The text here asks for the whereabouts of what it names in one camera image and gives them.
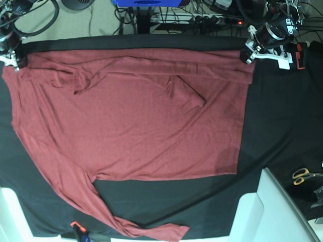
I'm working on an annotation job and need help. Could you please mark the blue plastic box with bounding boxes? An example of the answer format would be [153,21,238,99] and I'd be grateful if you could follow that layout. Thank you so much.
[112,0,182,7]

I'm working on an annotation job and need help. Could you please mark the yellow-handled scissors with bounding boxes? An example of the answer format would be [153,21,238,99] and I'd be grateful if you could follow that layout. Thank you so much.
[292,168,322,186]

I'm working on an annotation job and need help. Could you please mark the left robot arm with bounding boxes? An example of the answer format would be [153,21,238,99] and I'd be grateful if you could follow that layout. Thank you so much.
[237,1,303,70]

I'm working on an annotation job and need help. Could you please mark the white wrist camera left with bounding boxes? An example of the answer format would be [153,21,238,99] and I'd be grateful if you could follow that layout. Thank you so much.
[278,59,293,70]

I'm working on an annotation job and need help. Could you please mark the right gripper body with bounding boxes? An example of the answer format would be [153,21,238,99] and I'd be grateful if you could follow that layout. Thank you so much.
[1,36,25,72]

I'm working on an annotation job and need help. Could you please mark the crumpled black plastic piece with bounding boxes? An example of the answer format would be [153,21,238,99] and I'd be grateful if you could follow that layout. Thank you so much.
[310,186,323,209]

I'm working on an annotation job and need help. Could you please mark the orange black clamp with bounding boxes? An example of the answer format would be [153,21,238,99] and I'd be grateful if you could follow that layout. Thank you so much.
[293,42,308,70]

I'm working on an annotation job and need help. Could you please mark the black stand post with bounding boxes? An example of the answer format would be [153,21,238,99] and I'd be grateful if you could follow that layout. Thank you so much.
[136,7,153,34]

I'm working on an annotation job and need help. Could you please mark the blue clamp at bottom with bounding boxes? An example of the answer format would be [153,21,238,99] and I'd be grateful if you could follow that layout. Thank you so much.
[70,221,92,242]

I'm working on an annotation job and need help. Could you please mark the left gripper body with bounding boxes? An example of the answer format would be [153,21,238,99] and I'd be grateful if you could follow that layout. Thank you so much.
[244,25,292,63]

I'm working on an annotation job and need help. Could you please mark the maroon long-sleeve T-shirt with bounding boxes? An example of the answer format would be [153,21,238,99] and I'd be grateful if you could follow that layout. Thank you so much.
[2,49,254,241]

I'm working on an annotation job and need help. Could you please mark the white power strip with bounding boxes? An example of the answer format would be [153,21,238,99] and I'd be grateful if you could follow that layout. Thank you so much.
[150,12,246,27]

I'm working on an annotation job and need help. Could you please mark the dark round fan base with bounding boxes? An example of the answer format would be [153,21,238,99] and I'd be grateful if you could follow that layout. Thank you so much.
[61,0,94,11]

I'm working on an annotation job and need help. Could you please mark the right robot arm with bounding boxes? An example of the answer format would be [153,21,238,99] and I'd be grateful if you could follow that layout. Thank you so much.
[1,1,60,72]

